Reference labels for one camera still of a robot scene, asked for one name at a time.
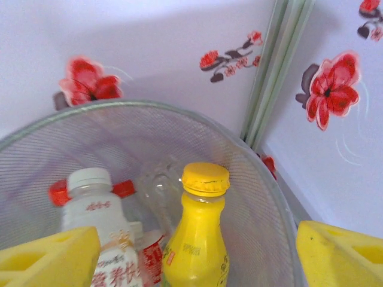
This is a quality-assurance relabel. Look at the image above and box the red label bottle white top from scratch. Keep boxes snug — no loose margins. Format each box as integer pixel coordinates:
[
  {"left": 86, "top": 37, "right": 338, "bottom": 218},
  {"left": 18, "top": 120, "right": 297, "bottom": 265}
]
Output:
[{"left": 130, "top": 221, "right": 166, "bottom": 285}]

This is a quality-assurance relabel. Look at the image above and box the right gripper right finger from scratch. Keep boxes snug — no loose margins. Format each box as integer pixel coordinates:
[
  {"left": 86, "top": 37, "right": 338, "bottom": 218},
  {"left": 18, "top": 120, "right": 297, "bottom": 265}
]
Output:
[{"left": 296, "top": 220, "right": 383, "bottom": 287}]

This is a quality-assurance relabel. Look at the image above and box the aluminium frame post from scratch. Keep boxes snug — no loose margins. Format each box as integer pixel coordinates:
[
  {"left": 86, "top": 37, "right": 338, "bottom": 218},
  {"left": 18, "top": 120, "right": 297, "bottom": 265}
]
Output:
[{"left": 241, "top": 0, "right": 315, "bottom": 150}]

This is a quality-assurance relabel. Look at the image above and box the yellow plastic bottle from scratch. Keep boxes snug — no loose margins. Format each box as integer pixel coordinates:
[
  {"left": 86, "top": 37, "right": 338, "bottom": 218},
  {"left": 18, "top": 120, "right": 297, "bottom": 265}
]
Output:
[{"left": 161, "top": 162, "right": 231, "bottom": 287}]

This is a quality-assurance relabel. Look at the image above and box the grey mesh waste bin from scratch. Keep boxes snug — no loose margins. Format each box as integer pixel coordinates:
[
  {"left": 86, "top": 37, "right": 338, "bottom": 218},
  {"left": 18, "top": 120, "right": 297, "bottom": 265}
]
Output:
[{"left": 0, "top": 100, "right": 305, "bottom": 287}]

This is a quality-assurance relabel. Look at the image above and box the white label bottle white cap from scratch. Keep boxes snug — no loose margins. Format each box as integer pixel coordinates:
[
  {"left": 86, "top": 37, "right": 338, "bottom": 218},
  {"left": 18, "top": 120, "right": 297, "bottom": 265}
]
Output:
[{"left": 61, "top": 167, "right": 140, "bottom": 287}]

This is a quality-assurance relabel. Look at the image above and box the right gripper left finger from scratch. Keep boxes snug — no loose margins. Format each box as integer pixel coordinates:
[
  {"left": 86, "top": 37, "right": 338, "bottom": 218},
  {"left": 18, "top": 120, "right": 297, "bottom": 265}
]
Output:
[{"left": 0, "top": 226, "right": 101, "bottom": 287}]

